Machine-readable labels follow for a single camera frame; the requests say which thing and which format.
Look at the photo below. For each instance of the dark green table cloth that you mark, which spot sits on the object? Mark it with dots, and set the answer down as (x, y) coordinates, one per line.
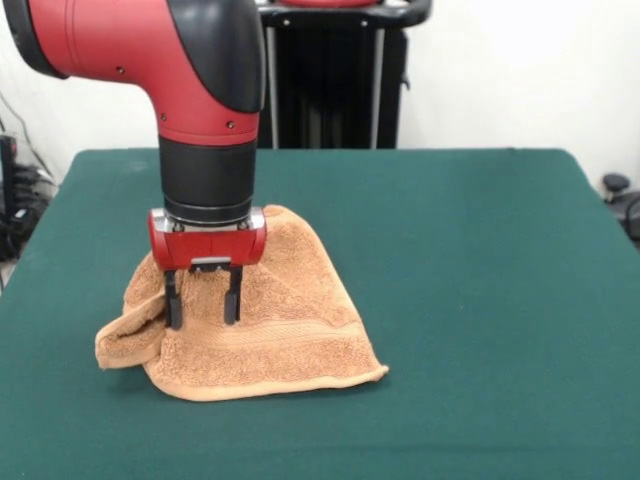
(500, 325)

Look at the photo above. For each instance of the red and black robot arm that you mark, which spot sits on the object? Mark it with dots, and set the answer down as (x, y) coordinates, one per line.
(150, 65)

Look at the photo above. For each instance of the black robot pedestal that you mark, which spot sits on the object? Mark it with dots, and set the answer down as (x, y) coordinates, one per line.
(335, 90)

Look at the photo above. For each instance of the tan terry cloth towel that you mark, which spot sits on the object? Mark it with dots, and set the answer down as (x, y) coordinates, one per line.
(290, 325)

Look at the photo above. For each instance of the black electronics box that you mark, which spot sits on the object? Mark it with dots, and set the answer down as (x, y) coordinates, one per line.
(7, 200)

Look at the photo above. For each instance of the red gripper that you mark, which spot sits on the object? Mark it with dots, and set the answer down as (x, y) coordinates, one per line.
(210, 250)

